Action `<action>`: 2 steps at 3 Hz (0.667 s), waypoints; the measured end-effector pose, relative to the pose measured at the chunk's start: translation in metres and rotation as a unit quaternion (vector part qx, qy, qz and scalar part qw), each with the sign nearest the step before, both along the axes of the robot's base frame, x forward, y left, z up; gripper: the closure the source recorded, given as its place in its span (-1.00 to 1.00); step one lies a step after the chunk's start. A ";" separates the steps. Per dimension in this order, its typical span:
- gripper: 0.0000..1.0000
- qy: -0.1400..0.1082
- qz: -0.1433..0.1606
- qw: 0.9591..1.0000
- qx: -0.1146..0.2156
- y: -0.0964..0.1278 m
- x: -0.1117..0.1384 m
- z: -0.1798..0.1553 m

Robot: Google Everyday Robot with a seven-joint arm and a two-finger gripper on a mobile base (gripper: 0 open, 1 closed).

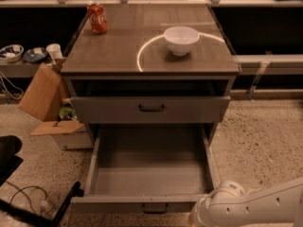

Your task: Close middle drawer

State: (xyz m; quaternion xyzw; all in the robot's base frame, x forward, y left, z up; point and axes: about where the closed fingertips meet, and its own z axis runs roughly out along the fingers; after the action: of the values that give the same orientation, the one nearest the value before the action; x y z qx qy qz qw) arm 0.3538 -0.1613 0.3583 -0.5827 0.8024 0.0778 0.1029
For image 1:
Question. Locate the blue patterned bowl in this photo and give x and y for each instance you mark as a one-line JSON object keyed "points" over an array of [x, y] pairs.
{"points": [[11, 53]]}

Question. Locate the low grey shelf left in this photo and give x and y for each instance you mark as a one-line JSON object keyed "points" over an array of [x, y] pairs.
{"points": [[22, 69]]}

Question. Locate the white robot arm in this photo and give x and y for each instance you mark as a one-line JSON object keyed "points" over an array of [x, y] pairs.
{"points": [[228, 205]]}

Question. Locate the grey drawer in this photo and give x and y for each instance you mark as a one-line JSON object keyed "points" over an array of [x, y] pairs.
{"points": [[154, 169], [167, 109]]}

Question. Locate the white cardboard box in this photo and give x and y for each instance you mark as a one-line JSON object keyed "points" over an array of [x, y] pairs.
{"points": [[68, 134]]}

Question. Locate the white ceramic bowl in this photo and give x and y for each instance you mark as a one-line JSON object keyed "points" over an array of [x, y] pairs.
{"points": [[180, 39]]}

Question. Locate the white paper cup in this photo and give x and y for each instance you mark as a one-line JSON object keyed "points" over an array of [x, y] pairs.
{"points": [[54, 50]]}

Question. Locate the low grey shelf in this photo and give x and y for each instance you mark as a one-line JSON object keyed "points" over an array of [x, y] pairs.
{"points": [[22, 69], [270, 64]]}

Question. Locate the grey top drawer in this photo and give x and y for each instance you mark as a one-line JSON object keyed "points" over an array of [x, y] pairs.
{"points": [[167, 109]]}

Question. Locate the low grey shelf right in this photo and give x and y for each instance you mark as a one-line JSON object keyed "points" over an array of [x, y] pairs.
{"points": [[270, 64]]}

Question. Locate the red cola can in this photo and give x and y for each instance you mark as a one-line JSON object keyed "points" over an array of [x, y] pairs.
{"points": [[97, 18]]}

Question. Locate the dark blue plate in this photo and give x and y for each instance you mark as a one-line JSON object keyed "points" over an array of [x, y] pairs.
{"points": [[36, 54]]}

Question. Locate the green snack bag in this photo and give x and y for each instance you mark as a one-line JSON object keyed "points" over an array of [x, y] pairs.
{"points": [[67, 113]]}

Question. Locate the grey drawer cabinet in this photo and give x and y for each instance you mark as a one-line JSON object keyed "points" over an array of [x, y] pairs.
{"points": [[132, 57]]}

